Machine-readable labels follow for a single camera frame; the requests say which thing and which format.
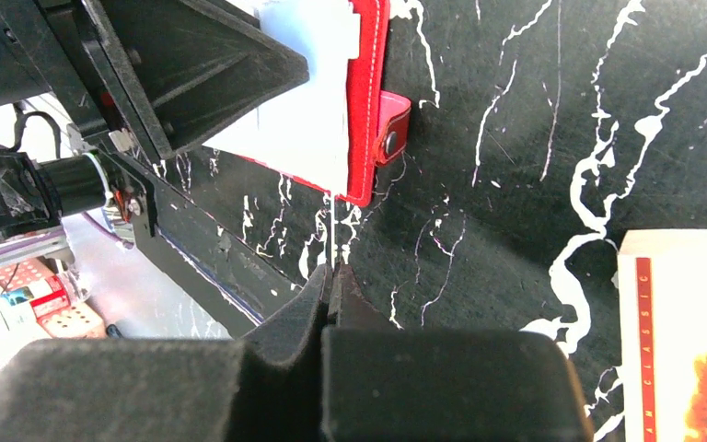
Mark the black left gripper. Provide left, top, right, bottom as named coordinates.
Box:
left=0, top=1, right=309, bottom=162

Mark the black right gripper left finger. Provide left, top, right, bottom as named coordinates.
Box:
left=0, top=265, right=332, bottom=441

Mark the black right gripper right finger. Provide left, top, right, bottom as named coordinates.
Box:
left=319, top=265, right=593, bottom=441

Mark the red leather card holder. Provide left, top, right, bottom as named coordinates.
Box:
left=204, top=1, right=411, bottom=207

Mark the red white box outside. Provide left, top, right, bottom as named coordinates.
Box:
left=0, top=258, right=106, bottom=338

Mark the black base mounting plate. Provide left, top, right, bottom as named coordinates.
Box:
left=106, top=153, right=304, bottom=337

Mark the orange book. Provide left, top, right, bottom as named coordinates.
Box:
left=617, top=229, right=707, bottom=441

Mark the aluminium frame rail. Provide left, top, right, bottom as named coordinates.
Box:
left=0, top=228, right=74, bottom=268

